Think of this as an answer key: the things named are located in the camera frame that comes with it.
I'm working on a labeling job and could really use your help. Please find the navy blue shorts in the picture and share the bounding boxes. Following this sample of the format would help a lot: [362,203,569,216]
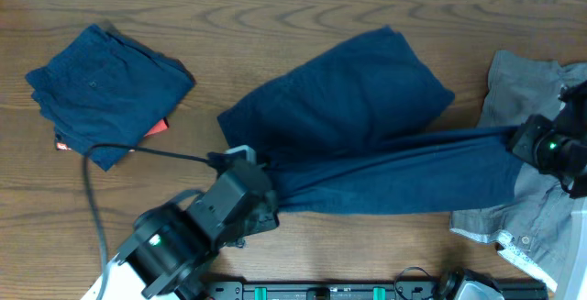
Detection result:
[217,27,521,215]

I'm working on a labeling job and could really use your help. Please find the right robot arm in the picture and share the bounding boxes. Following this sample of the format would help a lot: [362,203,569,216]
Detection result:
[507,83,586,300]

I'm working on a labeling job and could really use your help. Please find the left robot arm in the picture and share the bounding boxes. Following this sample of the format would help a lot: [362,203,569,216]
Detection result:
[114,185,279,299]

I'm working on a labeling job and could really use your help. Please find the grey shorts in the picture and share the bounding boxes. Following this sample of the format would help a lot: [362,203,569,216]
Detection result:
[449,50,586,291]

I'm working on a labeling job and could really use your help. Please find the red folded garment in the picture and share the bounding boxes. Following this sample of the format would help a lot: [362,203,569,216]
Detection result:
[54,118,169,150]

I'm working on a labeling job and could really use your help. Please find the folded navy shorts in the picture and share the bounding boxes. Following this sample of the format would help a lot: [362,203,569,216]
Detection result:
[26,25,195,171]

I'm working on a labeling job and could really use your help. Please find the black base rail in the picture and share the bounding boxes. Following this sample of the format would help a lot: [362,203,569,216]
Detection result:
[204,268,549,300]

